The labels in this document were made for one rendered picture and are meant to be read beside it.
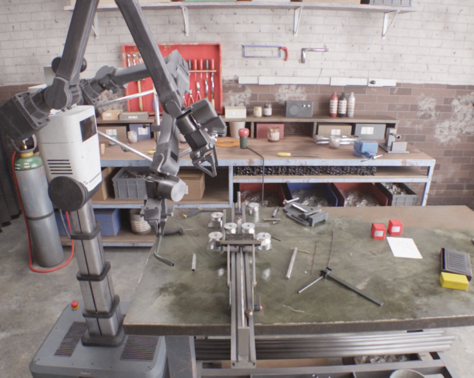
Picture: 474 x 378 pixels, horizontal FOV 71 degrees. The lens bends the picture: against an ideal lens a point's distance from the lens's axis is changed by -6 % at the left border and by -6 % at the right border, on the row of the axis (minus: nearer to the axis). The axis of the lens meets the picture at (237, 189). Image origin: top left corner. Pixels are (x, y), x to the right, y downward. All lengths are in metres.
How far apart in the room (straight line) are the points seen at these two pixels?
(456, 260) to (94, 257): 1.46
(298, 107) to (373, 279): 2.19
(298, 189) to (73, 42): 2.48
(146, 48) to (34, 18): 2.68
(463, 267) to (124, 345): 1.52
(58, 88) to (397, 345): 1.85
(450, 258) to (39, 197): 2.57
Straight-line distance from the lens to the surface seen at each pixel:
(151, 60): 1.10
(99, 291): 1.75
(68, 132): 1.39
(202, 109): 1.09
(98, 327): 1.90
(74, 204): 1.49
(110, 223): 3.05
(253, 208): 1.59
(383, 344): 2.01
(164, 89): 1.09
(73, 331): 2.06
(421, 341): 2.10
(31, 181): 2.82
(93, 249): 1.64
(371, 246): 1.46
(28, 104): 1.25
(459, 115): 4.00
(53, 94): 1.19
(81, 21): 1.16
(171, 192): 1.02
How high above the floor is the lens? 1.60
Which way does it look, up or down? 22 degrees down
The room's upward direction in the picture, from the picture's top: straight up
